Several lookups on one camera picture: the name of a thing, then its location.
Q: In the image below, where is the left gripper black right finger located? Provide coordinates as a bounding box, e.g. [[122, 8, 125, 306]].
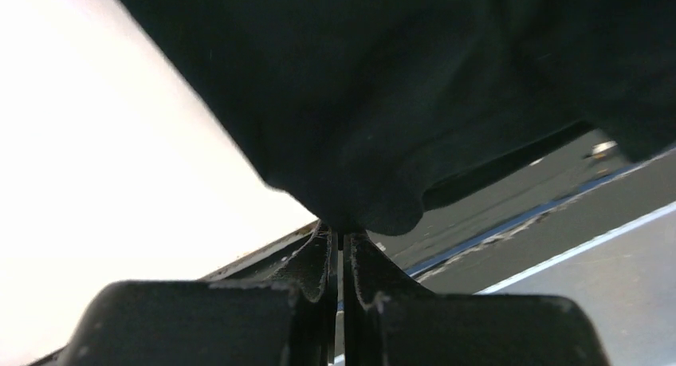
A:
[[343, 232, 608, 366]]

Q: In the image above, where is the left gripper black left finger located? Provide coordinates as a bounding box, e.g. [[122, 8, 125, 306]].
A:
[[58, 224, 337, 366]]

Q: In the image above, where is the black t shirt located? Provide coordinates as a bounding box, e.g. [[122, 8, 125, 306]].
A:
[[119, 0, 675, 236]]

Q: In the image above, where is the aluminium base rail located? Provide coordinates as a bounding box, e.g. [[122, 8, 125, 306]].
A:
[[475, 152, 676, 366]]

